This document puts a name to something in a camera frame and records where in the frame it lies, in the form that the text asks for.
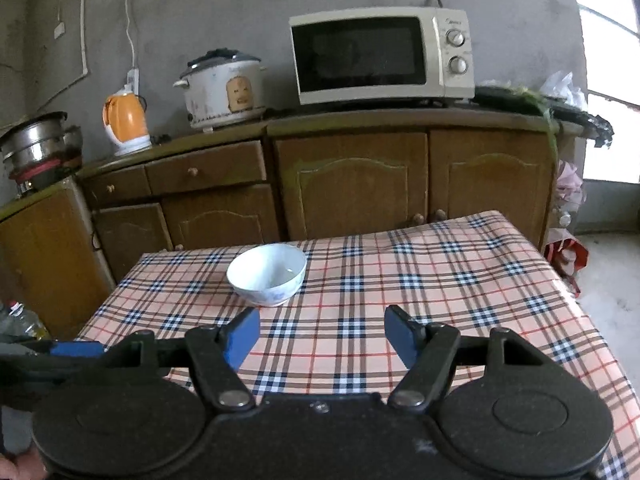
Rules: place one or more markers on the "wooden sideboard cabinet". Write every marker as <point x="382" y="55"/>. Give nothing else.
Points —
<point x="350" y="180"/>

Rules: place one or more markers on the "steel pot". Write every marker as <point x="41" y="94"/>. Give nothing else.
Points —
<point x="35" y="140"/>

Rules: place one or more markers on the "plaid tablecloth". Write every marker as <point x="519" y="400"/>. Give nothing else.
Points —
<point x="450" y="285"/>

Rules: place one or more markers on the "white plastic bag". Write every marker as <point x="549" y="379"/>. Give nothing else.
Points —
<point x="562" y="87"/>

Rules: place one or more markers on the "cream microwave oven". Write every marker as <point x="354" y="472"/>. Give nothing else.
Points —
<point x="380" y="55"/>

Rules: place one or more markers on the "pink plastic bag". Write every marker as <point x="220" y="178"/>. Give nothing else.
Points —
<point x="570" y="185"/>

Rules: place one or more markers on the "window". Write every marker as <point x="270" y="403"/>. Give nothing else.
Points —
<point x="615" y="135"/>

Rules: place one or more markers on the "white wall socket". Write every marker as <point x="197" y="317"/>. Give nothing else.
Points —
<point x="59" y="29"/>

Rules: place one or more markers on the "cooking oil bottle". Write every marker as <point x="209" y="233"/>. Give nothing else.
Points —
<point x="22" y="322"/>

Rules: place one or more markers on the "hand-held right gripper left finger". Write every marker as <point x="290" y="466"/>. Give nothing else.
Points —
<point x="242" y="337"/>

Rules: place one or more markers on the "small wooden cabinet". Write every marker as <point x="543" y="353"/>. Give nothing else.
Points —
<point x="50" y="260"/>

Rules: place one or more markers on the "green onion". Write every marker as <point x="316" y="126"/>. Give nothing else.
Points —
<point x="547" y="110"/>

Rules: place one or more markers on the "induction cooker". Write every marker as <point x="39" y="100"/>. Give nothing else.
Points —
<point x="45" y="175"/>

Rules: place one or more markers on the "red bag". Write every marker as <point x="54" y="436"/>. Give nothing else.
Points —
<point x="567" y="260"/>

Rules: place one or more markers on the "person's left hand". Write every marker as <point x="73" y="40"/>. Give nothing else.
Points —
<point x="25" y="465"/>

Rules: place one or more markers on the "orange electric kettle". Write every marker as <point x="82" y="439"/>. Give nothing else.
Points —
<point x="125" y="122"/>

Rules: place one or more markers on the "white wall conduit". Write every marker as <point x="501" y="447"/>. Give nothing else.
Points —
<point x="85" y="35"/>

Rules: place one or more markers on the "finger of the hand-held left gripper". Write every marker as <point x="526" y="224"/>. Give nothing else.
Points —
<point x="75" y="350"/>

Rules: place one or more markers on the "blue-patterned white bowl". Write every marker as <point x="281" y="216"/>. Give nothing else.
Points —
<point x="267" y="272"/>

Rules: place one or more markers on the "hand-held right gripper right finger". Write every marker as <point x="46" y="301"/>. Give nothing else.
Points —
<point x="400" y="335"/>

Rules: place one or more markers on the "white rice cooker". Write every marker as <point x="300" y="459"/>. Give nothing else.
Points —
<point x="220" y="90"/>

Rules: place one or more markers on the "black tray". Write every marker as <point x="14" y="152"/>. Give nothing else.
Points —
<point x="505" y="97"/>

